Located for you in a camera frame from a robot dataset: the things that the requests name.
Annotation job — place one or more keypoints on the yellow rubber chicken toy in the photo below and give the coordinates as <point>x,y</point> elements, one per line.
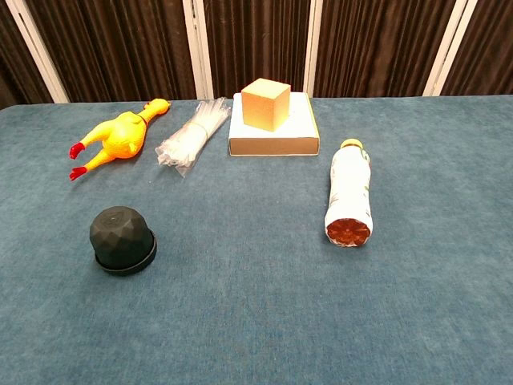
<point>120,136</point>

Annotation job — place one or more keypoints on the white frame post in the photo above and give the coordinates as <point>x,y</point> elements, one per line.
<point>198,48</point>
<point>313,48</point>
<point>38,48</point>
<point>445,48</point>

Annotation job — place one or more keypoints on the tan foam cube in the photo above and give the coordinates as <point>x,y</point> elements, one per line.
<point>264,108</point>

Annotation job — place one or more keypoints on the white labelled drink bottle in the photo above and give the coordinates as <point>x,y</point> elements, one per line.
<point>350,188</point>

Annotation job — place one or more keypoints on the blue table cloth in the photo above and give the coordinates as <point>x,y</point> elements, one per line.
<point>240,301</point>

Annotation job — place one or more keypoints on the black faceted dome object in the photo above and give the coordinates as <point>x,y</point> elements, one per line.
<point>120,240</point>

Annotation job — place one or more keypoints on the clear plastic straw bundle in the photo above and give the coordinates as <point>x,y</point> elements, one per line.
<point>188,138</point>

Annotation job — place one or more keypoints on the dark brown curtain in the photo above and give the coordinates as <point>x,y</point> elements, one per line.
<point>120,48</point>

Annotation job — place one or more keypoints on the flat white cardboard box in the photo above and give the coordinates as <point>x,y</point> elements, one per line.
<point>298,124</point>

